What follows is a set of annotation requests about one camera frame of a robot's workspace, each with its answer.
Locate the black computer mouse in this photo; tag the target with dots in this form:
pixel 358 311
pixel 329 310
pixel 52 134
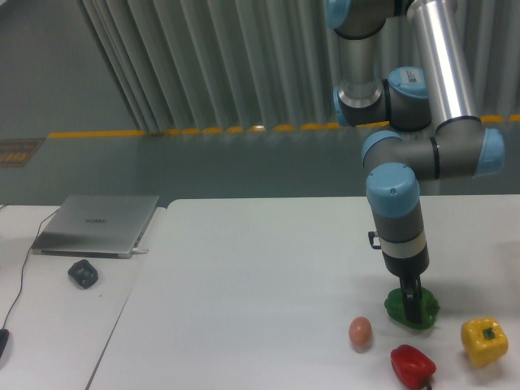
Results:
pixel 4 337

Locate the pleated grey curtain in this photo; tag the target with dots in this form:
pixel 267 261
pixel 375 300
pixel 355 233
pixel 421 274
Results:
pixel 241 64

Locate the silver laptop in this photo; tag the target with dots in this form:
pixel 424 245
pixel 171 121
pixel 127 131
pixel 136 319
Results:
pixel 101 226

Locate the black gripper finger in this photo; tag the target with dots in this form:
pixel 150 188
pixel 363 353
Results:
pixel 417 301
pixel 408 296

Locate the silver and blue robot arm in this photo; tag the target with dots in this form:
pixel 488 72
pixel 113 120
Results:
pixel 435 130

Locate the yellow bell pepper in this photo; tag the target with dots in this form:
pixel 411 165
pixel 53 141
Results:
pixel 484 341

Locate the white usb dongle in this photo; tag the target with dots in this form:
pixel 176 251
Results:
pixel 138 251

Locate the small black object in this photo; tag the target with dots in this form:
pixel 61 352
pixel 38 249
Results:
pixel 83 273

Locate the green bell pepper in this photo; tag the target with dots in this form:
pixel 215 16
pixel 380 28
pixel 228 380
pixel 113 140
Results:
pixel 430 308

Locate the brown egg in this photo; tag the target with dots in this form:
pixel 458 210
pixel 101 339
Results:
pixel 360 332

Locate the red bell pepper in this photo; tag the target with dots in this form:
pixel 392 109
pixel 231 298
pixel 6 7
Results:
pixel 412 367

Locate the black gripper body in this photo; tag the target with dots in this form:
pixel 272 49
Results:
pixel 411 267

